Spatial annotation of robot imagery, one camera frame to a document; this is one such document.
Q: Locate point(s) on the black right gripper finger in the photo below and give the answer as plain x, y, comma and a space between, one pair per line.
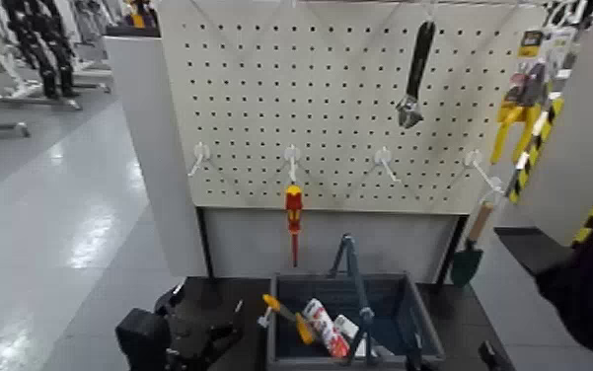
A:
428, 366
493, 357

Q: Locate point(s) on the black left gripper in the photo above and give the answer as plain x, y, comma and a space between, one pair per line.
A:
197, 339

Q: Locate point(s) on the red yellow screwdriver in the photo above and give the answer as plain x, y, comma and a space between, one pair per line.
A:
293, 207

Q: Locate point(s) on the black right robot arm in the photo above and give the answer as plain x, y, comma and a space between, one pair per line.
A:
591, 290

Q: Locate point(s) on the dark blue plastic crate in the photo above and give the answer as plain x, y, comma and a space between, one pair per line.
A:
430, 326

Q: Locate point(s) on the small white box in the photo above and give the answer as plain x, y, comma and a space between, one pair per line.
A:
347, 326

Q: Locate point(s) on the red white tube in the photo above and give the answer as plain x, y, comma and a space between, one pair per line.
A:
324, 326

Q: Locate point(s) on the black shelf plate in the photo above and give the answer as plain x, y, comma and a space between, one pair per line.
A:
531, 248

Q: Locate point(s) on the grey lower stand panel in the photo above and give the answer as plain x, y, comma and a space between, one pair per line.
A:
389, 243

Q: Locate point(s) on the white pegboard hook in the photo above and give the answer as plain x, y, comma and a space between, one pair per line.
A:
474, 159
383, 157
292, 155
200, 154

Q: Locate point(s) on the white partition panel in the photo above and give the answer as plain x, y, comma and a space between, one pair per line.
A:
161, 155

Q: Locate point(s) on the beige perforated pegboard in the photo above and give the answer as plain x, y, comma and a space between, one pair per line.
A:
327, 103

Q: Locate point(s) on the grey panel with hazard edge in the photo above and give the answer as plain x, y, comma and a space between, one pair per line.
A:
581, 129

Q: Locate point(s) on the black adjustable wrench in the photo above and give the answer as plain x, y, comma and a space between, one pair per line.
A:
417, 62

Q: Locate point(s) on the black white humanoid robot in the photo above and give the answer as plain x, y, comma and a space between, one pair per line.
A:
42, 46

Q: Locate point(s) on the yellow black carded package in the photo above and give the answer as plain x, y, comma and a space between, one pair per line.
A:
539, 46

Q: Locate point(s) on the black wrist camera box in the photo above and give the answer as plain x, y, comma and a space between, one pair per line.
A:
140, 339

